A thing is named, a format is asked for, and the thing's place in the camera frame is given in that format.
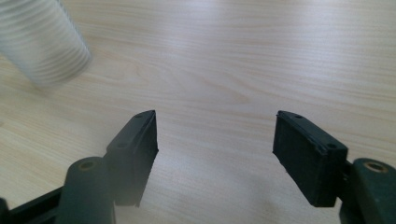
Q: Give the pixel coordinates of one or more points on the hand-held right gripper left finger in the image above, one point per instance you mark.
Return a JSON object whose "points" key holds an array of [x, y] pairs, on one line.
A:
{"points": [[134, 155]]}

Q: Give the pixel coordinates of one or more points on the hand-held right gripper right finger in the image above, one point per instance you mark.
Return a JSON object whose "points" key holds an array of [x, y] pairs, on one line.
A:
{"points": [[308, 161]]}

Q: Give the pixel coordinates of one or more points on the stack of clear plastic cups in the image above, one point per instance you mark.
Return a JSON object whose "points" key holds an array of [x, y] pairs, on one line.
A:
{"points": [[40, 40]]}

